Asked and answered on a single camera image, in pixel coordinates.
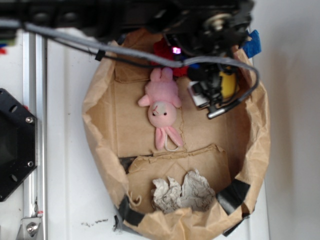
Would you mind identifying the aluminium frame rail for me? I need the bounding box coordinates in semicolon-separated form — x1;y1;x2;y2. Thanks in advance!
23;32;48;240

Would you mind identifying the white plastic tray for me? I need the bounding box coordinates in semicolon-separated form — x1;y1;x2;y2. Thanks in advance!
46;41;270;240

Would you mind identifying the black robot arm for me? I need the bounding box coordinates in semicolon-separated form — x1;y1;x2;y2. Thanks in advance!
0;0;254;57

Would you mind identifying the red paper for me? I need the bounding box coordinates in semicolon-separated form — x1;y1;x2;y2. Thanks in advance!
153;38;188;77

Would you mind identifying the yellow sponge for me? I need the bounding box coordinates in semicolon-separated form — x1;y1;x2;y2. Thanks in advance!
219;71;239;99

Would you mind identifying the grey braided cable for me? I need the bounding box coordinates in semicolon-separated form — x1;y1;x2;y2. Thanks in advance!
0;19;261;118

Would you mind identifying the crumpled white paper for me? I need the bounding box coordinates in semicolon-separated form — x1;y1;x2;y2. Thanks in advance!
151;169;216;214

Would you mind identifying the brown paper bag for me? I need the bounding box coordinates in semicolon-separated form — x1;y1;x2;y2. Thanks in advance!
82;58;271;240

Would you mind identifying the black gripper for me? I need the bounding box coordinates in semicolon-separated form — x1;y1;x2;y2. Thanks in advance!
149;0;254;57

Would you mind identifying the metal corner bracket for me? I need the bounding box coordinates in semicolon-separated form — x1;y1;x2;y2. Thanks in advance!
15;217;44;240

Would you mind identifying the pink plush bunny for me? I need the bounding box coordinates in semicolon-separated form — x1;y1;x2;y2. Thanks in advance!
138;67;183;152

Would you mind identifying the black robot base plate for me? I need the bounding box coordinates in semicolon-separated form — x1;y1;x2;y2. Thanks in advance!
0;88;37;202

